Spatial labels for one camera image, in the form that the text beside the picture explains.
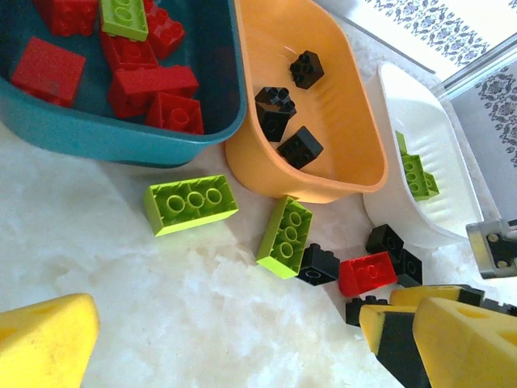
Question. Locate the aluminium frame post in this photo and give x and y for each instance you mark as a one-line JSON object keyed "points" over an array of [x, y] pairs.
{"points": [[480, 70]]}

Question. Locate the white plastic container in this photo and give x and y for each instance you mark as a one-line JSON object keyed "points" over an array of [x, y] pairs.
{"points": [[424, 105]]}

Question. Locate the lime green lego brick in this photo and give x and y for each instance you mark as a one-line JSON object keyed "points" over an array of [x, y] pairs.
{"points": [[190, 204], [416, 178], [432, 184], [123, 18], [400, 143], [284, 236]]}

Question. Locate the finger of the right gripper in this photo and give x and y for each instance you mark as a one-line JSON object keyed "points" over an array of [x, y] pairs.
{"points": [[396, 343], [428, 295]]}

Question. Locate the orange plastic container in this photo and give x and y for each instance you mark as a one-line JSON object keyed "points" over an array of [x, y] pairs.
{"points": [[343, 101]]}

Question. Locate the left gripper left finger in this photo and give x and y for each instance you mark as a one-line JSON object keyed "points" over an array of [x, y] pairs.
{"points": [[44, 343]]}

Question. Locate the black lego brick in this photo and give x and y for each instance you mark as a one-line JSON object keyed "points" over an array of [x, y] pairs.
{"points": [[319, 264], [301, 147], [274, 115], [355, 313], [385, 240], [307, 68], [410, 266]]}

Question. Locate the red lego brick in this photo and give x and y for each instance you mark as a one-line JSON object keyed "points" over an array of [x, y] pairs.
{"points": [[48, 70], [129, 54], [175, 115], [153, 87], [70, 16], [165, 34], [367, 272]]}

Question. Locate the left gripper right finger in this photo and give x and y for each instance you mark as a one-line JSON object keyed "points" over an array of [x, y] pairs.
{"points": [[472, 351]]}

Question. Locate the teal plastic container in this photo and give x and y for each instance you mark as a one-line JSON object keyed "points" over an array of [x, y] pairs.
{"points": [[101, 137]]}

